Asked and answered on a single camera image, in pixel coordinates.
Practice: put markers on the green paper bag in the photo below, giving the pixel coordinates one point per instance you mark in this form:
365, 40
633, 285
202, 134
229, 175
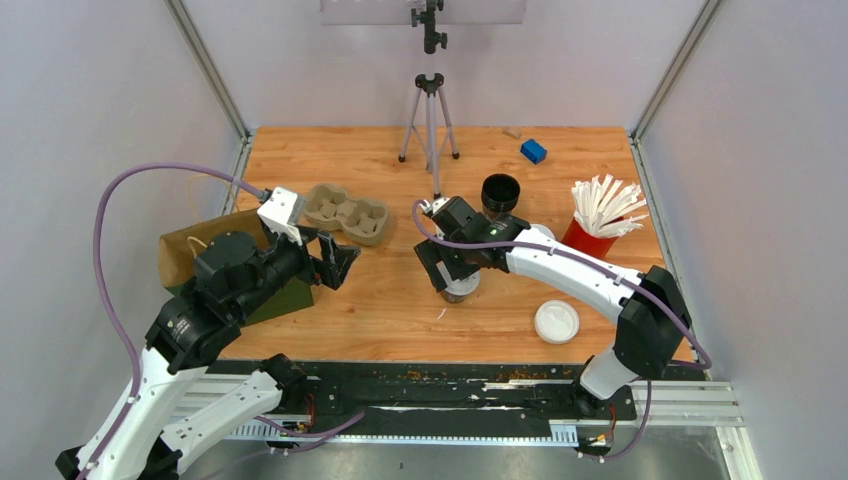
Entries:
177, 251

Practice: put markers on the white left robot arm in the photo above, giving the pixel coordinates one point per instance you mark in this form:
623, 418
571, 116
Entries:
233, 278

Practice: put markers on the black paper cup stack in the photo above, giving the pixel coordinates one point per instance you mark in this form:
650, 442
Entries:
499, 194

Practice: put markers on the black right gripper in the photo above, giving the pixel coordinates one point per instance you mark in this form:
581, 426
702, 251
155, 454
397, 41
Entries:
431, 252

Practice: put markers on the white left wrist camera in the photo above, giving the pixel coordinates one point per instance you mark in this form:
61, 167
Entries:
281, 210

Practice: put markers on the white wrapped straws bundle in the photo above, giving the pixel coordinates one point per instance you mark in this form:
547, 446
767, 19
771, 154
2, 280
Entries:
607, 208

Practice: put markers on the red straw holder cup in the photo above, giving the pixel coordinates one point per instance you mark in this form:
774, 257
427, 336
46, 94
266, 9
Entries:
577, 238

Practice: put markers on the grey camera tripod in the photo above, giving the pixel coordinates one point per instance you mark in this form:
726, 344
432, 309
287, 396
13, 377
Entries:
429, 85

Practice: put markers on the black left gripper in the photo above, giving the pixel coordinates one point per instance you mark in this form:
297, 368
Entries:
319, 272

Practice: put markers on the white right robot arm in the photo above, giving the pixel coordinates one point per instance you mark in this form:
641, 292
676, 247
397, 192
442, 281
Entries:
646, 308

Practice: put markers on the small tan block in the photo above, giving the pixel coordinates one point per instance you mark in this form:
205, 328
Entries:
512, 132

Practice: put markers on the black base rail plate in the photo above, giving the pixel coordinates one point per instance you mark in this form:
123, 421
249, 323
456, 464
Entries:
487, 404

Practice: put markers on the grey pulp cup carrier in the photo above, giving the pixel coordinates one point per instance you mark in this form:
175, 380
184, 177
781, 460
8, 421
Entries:
363, 220

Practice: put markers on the blue small block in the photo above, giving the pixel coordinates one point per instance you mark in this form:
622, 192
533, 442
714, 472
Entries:
533, 151

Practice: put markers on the brown coffee cup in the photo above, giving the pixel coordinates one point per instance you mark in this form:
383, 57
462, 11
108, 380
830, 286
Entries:
547, 232
453, 297

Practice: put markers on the white plastic lid stack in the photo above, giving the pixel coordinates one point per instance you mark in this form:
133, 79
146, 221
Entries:
556, 322

